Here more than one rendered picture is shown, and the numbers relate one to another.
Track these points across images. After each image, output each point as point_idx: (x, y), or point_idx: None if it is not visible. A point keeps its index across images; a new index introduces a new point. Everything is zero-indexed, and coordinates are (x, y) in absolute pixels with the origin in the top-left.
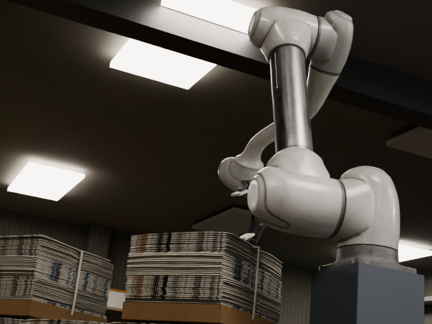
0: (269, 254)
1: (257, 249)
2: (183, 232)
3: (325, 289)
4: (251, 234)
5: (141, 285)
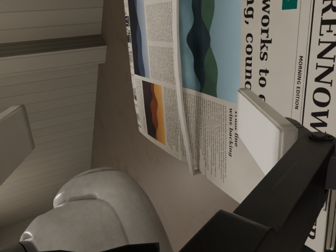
0: (234, 198)
1: (199, 169)
2: (130, 63)
3: None
4: (262, 165)
5: None
